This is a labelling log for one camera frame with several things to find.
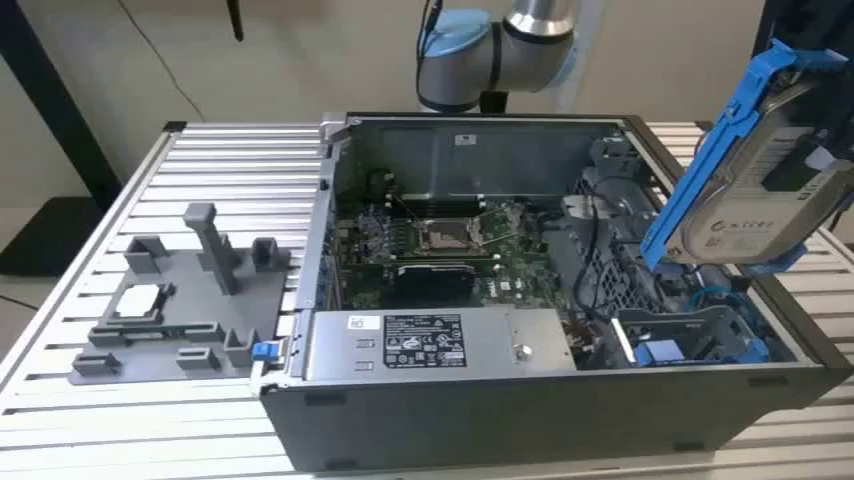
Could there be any gray metal disk bay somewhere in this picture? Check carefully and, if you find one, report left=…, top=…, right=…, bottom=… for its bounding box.
left=609, top=299, right=799, bottom=369

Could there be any black heat sink block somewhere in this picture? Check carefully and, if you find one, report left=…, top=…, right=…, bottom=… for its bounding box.
left=394, top=263, right=480, bottom=304

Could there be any thin black wall cable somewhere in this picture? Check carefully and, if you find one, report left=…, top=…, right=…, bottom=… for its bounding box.
left=117, top=0, right=205, bottom=124

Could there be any locking lever wire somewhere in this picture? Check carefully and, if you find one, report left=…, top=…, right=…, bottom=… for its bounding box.
left=388, top=192, right=422, bottom=224

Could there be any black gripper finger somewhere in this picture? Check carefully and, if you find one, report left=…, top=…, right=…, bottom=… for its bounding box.
left=761, top=127, right=836, bottom=194

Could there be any silver CPU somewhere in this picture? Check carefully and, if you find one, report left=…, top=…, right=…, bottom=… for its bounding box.
left=113, top=285, right=166, bottom=320

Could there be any green RAM stick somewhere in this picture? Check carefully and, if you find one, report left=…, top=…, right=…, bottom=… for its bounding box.
left=125, top=324, right=214, bottom=337

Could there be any gray fan shroud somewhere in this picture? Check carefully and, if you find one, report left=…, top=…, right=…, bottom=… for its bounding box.
left=572, top=134, right=668, bottom=224

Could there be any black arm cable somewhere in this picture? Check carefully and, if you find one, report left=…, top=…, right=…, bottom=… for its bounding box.
left=416, top=0, right=446, bottom=64

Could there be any round black wire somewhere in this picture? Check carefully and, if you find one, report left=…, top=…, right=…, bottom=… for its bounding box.
left=570, top=192, right=625, bottom=321

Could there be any silver power supply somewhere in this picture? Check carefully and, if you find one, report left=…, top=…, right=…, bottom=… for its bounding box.
left=298, top=308, right=579, bottom=379

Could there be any green motherboard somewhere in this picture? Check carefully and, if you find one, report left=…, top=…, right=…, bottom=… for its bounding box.
left=318, top=197, right=575, bottom=311

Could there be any black PC case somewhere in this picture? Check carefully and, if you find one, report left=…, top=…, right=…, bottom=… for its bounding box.
left=249, top=110, right=854, bottom=474

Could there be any gray parts rack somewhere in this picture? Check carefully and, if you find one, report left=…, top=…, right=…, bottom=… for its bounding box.
left=67, top=202, right=292, bottom=385

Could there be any hard disk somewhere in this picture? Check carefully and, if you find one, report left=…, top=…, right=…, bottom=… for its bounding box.
left=639, top=38, right=854, bottom=275

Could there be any dark slanted post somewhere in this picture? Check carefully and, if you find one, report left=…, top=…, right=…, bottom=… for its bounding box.
left=0, top=0, right=125, bottom=206

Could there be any blue wire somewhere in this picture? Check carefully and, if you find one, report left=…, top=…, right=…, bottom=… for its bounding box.
left=685, top=282, right=752, bottom=326

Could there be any black antenna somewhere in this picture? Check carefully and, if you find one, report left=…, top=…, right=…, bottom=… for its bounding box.
left=224, top=0, right=245, bottom=42

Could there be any perforated metal drive cage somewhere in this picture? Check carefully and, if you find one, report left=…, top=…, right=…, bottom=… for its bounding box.
left=542, top=229, right=668, bottom=316

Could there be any CPU socket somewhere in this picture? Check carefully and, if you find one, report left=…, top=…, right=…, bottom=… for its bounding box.
left=412, top=214, right=485, bottom=251

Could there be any black expansion slot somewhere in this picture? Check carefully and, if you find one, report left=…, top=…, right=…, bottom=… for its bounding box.
left=397, top=253, right=502, bottom=263

